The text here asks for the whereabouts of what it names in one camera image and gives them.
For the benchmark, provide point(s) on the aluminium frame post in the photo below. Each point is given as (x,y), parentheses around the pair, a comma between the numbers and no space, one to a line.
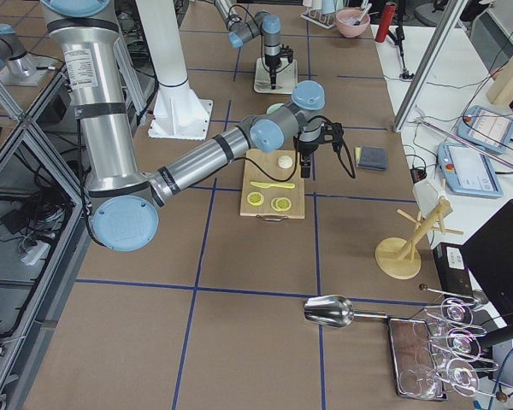
(436,44)

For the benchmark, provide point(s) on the black tray with glasses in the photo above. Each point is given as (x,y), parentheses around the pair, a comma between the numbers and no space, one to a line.
(412,361)

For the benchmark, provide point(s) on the lower lemon slice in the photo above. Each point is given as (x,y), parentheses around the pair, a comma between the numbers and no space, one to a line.
(281,204)

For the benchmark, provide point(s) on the blue teach pendant far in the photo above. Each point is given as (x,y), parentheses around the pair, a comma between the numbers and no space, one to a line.
(487,128)

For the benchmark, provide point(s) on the black monitor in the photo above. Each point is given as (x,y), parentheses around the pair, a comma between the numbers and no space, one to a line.
(488,254)

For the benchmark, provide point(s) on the lemon slice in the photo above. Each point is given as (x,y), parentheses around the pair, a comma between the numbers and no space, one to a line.
(281,204)
(255,198)

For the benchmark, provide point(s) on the grey folded cloth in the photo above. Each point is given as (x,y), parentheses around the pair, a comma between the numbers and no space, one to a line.
(372,158)

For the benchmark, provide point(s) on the wooden mug tree stand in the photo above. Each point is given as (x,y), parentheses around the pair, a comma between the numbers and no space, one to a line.
(398,257)

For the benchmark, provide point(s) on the light green bowl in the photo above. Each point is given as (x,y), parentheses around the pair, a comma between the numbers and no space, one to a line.
(273,107)

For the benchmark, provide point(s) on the blue teach pendant near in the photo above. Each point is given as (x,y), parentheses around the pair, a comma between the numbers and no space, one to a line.
(467,172)

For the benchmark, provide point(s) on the metal scoop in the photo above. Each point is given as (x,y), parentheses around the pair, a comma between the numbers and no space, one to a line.
(336,311)

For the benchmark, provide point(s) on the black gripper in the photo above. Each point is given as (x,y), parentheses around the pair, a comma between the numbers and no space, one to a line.
(304,148)
(273,67)

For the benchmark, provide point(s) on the wooden cutting board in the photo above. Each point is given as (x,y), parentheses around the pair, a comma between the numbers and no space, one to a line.
(262,167)

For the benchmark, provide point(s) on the yellow plastic knife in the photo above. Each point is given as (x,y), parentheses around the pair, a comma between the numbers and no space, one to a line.
(282,185)

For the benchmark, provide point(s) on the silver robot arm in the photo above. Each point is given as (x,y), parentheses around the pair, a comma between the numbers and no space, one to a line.
(125,201)
(262,25)

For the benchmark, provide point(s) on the red bottle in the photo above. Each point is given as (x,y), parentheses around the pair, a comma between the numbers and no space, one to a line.
(386,18)

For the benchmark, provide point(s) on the pink bowl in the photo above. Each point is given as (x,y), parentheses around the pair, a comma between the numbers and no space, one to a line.
(350,23)

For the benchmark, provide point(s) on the upper lemon slice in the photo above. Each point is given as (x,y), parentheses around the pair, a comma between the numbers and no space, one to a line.
(255,198)

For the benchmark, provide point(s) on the blue teach pendant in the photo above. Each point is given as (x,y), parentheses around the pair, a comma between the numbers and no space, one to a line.
(487,128)
(467,172)

